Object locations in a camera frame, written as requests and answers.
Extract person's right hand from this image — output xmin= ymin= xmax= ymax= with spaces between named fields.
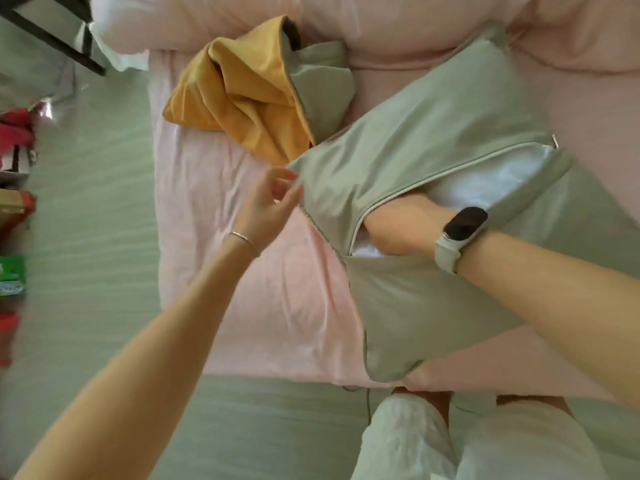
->
xmin=362 ymin=192 xmax=451 ymax=258

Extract person's left hand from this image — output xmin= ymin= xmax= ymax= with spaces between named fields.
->
xmin=235 ymin=167 xmax=305 ymax=255

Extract pink bed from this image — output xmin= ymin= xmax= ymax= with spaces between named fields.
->
xmin=147 ymin=44 xmax=640 ymax=403

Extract grey and orange pillowcase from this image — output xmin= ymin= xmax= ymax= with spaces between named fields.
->
xmin=287 ymin=22 xmax=640 ymax=385
xmin=162 ymin=14 xmax=357 ymax=167

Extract white pillow insert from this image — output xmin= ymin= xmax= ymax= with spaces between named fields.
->
xmin=349 ymin=144 xmax=556 ymax=258

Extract person's left forearm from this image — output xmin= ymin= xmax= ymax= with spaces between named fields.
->
xmin=15 ymin=239 xmax=261 ymax=480

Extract person's right forearm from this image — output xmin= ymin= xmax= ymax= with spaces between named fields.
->
xmin=455 ymin=229 xmax=640 ymax=403

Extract person's left leg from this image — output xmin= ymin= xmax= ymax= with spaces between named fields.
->
xmin=392 ymin=387 xmax=453 ymax=421

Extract person's leg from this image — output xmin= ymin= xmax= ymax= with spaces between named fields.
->
xmin=495 ymin=394 xmax=576 ymax=421
xmin=392 ymin=387 xmax=453 ymax=421

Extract person's white shorts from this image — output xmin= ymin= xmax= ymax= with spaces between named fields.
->
xmin=349 ymin=393 xmax=609 ymax=480

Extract person's right leg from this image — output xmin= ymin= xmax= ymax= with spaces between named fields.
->
xmin=495 ymin=394 xmax=576 ymax=421

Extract white smartwatch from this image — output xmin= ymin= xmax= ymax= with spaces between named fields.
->
xmin=433 ymin=206 xmax=489 ymax=275

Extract pink ruffled duvet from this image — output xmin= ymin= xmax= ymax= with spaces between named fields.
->
xmin=89 ymin=0 xmax=640 ymax=73

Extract brown and red box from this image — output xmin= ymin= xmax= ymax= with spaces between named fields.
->
xmin=0 ymin=189 xmax=37 ymax=235

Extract green and white box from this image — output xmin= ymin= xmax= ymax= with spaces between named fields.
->
xmin=0 ymin=254 xmax=27 ymax=298

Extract red and white bag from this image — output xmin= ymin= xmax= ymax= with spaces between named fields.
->
xmin=0 ymin=108 xmax=39 ymax=175

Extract thin gold bracelet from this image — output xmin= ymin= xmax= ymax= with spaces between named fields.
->
xmin=227 ymin=231 xmax=262 ymax=259

